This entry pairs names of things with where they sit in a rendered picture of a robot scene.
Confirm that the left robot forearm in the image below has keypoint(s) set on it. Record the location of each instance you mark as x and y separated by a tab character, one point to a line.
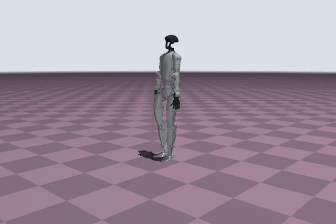
176	85

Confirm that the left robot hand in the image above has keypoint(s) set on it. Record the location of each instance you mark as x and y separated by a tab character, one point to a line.
176	102

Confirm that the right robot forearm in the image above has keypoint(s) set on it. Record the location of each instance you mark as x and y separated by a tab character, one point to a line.
158	84

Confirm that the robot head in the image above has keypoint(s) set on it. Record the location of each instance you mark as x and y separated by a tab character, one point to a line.
171	39

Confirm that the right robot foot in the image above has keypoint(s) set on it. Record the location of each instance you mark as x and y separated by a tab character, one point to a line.
160	155

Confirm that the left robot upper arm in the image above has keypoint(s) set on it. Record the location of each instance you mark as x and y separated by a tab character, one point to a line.
176	59

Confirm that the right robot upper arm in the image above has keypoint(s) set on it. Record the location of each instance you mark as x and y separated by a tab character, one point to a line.
158	74

